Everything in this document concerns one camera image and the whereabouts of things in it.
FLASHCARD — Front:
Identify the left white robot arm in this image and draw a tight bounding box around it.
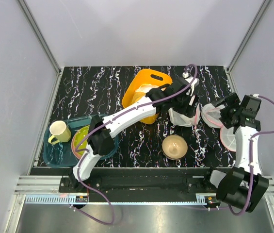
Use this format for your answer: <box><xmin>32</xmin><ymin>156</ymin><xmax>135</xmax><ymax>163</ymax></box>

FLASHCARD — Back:
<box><xmin>69</xmin><ymin>77</ymin><xmax>199</xmax><ymax>192</ymax></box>

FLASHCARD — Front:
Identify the yellow plastic basket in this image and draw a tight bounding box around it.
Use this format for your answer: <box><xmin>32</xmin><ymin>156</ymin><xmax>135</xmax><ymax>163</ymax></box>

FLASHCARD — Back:
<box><xmin>122</xmin><ymin>68</ymin><xmax>173</xmax><ymax>124</ymax></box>

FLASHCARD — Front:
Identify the teal transparent tray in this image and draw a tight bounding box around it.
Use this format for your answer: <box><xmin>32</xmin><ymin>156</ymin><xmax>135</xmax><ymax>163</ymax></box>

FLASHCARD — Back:
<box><xmin>42</xmin><ymin>114</ymin><xmax>119</xmax><ymax>168</ymax></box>

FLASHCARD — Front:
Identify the beige bra in basket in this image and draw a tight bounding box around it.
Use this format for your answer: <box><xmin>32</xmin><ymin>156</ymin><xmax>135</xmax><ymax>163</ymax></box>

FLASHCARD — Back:
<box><xmin>131</xmin><ymin>84</ymin><xmax>158</xmax><ymax>103</ymax></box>

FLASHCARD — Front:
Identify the yellow-green dotted plate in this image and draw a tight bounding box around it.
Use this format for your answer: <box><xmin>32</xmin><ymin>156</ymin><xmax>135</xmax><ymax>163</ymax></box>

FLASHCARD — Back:
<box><xmin>73</xmin><ymin>125</ymin><xmax>90</xmax><ymax>144</ymax></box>

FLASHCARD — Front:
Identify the pale yellow mug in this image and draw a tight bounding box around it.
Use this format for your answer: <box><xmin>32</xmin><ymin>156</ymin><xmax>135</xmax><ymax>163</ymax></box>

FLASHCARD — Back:
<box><xmin>48</xmin><ymin>120</ymin><xmax>72</xmax><ymax>145</ymax></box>

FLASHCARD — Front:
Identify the flat pink-rimmed mesh bag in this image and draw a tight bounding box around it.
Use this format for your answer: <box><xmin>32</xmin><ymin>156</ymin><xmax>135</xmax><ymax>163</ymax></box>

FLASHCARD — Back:
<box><xmin>220</xmin><ymin>126</ymin><xmax>237</xmax><ymax>152</ymax></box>

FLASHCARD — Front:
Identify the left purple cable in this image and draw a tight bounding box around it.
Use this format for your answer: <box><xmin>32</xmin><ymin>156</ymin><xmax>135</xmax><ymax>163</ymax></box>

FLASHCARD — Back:
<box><xmin>68</xmin><ymin>64</ymin><xmax>198</xmax><ymax>225</ymax></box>

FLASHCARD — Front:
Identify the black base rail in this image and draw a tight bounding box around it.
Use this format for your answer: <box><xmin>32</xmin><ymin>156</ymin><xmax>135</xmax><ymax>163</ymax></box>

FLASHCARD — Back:
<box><xmin>58</xmin><ymin>167</ymin><xmax>231</xmax><ymax>195</ymax></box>

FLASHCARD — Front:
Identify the white mesh laundry bag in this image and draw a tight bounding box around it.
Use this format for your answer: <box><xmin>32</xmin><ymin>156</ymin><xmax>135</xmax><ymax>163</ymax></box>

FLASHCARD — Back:
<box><xmin>168</xmin><ymin>95</ymin><xmax>200</xmax><ymax>127</ymax></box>

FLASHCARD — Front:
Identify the open laundry bag pink trim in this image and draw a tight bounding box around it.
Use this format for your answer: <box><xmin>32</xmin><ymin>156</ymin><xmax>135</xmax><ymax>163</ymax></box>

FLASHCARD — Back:
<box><xmin>201</xmin><ymin>103</ymin><xmax>225</xmax><ymax>129</ymax></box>

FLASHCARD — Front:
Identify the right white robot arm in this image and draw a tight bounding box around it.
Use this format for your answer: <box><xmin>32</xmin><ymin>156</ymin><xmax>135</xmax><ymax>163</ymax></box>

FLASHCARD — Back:
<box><xmin>202</xmin><ymin>93</ymin><xmax>269</xmax><ymax>215</ymax></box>

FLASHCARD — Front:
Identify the pink plate under green plate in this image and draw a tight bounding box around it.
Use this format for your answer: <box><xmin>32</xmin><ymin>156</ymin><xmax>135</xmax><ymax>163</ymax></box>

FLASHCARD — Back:
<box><xmin>71</xmin><ymin>138</ymin><xmax>87</xmax><ymax>160</ymax></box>

